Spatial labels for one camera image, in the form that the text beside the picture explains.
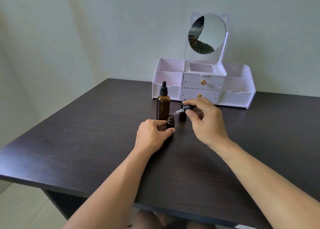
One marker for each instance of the person's left hand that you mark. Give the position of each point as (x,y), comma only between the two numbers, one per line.
(150,136)

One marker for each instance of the person's right hand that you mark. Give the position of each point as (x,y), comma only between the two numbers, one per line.
(210,123)

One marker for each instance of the person's left thumb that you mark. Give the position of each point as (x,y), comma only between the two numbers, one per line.
(166,133)

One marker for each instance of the person's right thumb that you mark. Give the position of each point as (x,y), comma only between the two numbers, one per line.
(193,118)

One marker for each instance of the small amber glass bottle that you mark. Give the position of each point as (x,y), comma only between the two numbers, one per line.
(182,116)
(171,122)

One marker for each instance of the black dropper cap with pipette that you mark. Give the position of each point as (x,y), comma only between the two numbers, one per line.
(181,109)

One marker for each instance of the person's right forearm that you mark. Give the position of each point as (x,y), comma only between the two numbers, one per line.
(270,186)

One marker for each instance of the person's left forearm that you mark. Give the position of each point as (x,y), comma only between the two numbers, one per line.
(112,188)

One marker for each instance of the white drawer with gold knob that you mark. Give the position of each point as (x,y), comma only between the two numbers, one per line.
(190,95)
(192,82)

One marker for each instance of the tall amber dropper bottle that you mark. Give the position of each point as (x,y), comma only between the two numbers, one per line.
(163,106)

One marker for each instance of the white cosmetic organizer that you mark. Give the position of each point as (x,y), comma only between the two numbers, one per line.
(237,91)

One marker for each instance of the person's legs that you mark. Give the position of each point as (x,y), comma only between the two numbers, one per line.
(150,220)

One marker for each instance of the round mirror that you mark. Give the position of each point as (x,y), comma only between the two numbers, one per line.
(211,31)

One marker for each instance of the dark table leg panel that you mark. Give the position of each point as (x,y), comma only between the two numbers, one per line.
(60,203)

